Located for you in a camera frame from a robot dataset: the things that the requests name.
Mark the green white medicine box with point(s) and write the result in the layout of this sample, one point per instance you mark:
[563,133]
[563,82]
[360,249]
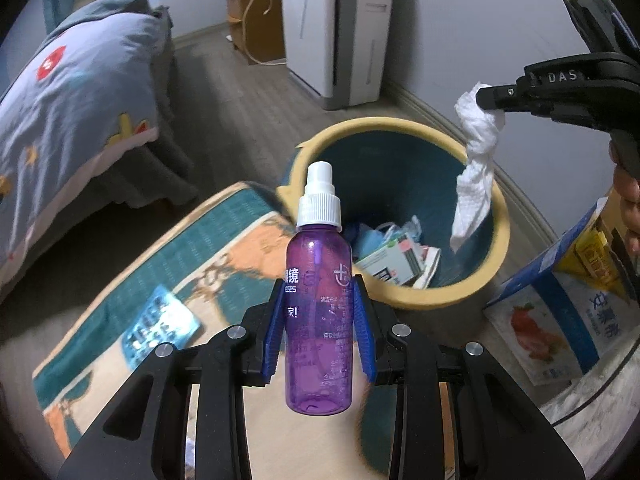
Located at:
[402,261]

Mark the blue pill blister pack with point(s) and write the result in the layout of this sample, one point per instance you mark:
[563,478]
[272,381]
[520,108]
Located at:
[163,318]

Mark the white air purifier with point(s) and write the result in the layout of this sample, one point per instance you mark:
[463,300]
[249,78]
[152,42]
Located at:
[336,49]

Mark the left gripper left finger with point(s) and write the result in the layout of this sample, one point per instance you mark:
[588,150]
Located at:
[141,432]

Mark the wooden tv cabinet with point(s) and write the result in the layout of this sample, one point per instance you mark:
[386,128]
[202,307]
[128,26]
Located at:
[256,29]

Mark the green orange patterned mat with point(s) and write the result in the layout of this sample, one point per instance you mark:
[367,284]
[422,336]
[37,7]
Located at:
[218,261]

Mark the person right hand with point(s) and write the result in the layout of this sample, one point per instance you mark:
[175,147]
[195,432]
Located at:
[627,188]

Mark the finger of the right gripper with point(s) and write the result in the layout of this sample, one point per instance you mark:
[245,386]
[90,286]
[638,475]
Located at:
[553,89]

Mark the teal yellow trash bin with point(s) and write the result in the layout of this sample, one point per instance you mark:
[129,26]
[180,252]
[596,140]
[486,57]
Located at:
[391,169]

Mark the white tissue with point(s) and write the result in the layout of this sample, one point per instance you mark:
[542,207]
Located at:
[474,185]

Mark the light blue face mask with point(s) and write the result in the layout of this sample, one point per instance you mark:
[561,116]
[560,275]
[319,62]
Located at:
[364,240]

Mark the purple spray bottle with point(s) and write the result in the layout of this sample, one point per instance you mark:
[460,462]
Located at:
[318,302]

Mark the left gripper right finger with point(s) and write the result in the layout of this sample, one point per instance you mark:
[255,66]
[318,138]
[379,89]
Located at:
[434,412]

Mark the blue strawberry carton box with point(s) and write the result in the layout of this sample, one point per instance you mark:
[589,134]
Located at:
[570,306]

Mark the cartoon print blue duvet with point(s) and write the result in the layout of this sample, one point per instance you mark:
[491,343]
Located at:
[85,98]

